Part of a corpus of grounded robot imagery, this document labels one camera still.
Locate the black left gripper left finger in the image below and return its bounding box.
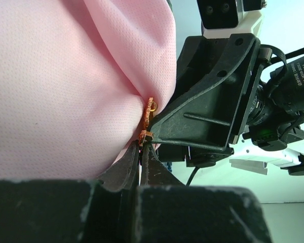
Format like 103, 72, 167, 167
0, 141, 139, 242

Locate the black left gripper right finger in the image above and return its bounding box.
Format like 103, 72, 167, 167
135, 145, 271, 242

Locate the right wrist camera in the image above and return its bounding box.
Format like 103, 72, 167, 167
197, 0, 267, 39

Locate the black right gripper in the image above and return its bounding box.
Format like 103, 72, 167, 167
149, 34, 272, 151

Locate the red maple leaf brooch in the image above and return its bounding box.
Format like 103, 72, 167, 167
138, 97, 158, 147

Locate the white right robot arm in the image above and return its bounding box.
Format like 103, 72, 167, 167
148, 33, 304, 176

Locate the pink t-shirt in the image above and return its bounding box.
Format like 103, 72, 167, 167
0, 1, 176, 179

